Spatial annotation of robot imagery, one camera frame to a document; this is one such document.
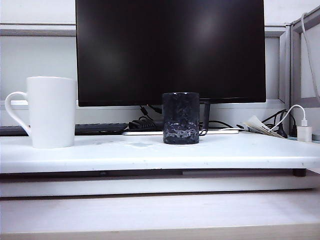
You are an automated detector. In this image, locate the black textured cup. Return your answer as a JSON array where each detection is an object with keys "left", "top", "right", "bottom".
[{"left": 161, "top": 92, "right": 209, "bottom": 145}]

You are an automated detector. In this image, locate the white base panel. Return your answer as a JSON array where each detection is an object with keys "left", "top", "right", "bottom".
[{"left": 0, "top": 174, "right": 314, "bottom": 198}]

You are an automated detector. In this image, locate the black power adapter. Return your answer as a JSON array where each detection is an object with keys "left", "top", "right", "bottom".
[{"left": 128, "top": 119, "right": 164, "bottom": 131}]

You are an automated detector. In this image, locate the grey partition frame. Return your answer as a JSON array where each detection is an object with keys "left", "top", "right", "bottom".
[{"left": 284, "top": 4, "right": 320, "bottom": 136}]

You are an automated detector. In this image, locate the white raised desk board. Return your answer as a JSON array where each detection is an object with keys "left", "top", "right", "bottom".
[{"left": 0, "top": 132, "right": 320, "bottom": 174}]

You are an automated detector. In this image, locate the black keyboard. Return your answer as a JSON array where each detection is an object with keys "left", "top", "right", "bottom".
[{"left": 0, "top": 122, "right": 128, "bottom": 137}]

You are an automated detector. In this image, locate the black AOC monitor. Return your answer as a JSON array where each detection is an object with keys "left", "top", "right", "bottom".
[{"left": 74, "top": 0, "right": 267, "bottom": 108}]

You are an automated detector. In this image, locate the white USB cable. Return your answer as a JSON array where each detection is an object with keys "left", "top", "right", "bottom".
[{"left": 271, "top": 104, "right": 308, "bottom": 131}]

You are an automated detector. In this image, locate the white USB charger block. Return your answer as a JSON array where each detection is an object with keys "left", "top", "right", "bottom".
[{"left": 296, "top": 125, "right": 313, "bottom": 143}]

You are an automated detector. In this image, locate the folded paper booklet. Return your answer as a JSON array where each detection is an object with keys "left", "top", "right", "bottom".
[{"left": 240, "top": 115, "right": 286, "bottom": 138}]

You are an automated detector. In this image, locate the thick white cable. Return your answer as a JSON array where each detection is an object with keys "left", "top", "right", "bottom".
[{"left": 300, "top": 11, "right": 320, "bottom": 106}]

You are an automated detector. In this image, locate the black cable bundle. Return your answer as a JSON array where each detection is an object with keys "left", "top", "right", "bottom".
[{"left": 261, "top": 108, "right": 289, "bottom": 138}]

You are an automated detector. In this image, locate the white ceramic mug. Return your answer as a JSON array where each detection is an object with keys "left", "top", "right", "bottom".
[{"left": 4, "top": 76, "right": 77, "bottom": 149}]

